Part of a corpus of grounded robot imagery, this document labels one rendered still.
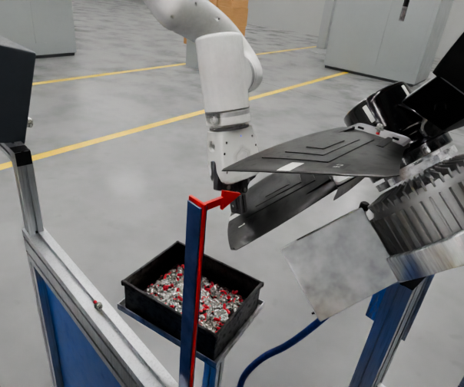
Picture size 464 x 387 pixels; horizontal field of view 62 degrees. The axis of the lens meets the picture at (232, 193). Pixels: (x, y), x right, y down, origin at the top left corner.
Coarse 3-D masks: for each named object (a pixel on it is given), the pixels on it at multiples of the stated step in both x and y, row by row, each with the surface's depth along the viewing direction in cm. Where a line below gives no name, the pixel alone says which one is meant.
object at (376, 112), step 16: (384, 96) 63; (400, 96) 63; (352, 112) 66; (384, 112) 63; (400, 112) 62; (416, 112) 63; (384, 128) 63; (400, 128) 62; (416, 128) 64; (416, 144) 63; (432, 144) 60
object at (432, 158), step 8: (432, 152) 62; (440, 152) 61; (448, 152) 61; (416, 160) 62; (424, 160) 60; (432, 160) 60; (440, 160) 60; (408, 168) 63; (416, 168) 61; (424, 168) 60; (400, 176) 62; (408, 176) 61; (384, 184) 65; (392, 184) 64
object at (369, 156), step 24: (288, 144) 54; (312, 144) 51; (336, 144) 51; (360, 144) 52; (384, 144) 53; (240, 168) 48; (264, 168) 45; (312, 168) 42; (336, 168) 41; (360, 168) 40; (384, 168) 41
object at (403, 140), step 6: (354, 126) 63; (360, 126) 63; (366, 126) 64; (372, 126) 64; (372, 132) 61; (384, 132) 62; (390, 132) 62; (402, 138) 60; (408, 138) 60; (402, 144) 57
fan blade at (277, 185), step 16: (272, 176) 82; (288, 176) 77; (304, 176) 74; (320, 176) 72; (256, 192) 82; (272, 192) 77; (288, 192) 74; (304, 192) 72; (320, 192) 70; (256, 208) 77; (272, 208) 74; (288, 208) 71; (304, 208) 69; (256, 224) 73; (272, 224) 71; (240, 240) 72
